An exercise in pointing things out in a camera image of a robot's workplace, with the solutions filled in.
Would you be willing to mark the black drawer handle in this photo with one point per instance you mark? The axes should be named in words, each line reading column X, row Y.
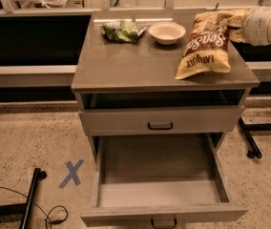
column 164, row 224
column 160, row 126

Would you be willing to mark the open grey middle drawer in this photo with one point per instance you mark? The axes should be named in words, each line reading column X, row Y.
column 162, row 177

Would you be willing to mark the black wheeled stand base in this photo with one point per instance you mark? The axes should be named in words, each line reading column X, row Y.
column 247, row 129

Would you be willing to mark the black drawer handle lower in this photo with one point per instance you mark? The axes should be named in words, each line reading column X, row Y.
column 164, row 224

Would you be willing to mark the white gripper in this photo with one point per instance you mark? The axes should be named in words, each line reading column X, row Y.
column 256, row 26

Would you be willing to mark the grey cabinet with counter top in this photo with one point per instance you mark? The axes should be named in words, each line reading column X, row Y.
column 143, row 75

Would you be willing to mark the white paper bowl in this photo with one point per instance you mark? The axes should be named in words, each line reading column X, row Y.
column 166, row 33

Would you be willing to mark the black drawer handle upper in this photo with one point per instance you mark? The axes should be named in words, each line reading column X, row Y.
column 160, row 126

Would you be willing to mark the blue tape X mark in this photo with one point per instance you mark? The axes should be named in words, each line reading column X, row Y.
column 72, row 174

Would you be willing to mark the closed grey upper drawer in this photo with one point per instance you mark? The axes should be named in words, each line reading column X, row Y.
column 185, row 119

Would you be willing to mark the brown sea salt chip bag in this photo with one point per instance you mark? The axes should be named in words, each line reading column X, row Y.
column 207, row 46

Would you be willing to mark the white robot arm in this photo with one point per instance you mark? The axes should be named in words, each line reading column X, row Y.
column 257, row 27

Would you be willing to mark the green chip bag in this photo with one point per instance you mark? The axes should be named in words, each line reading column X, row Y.
column 122, row 31

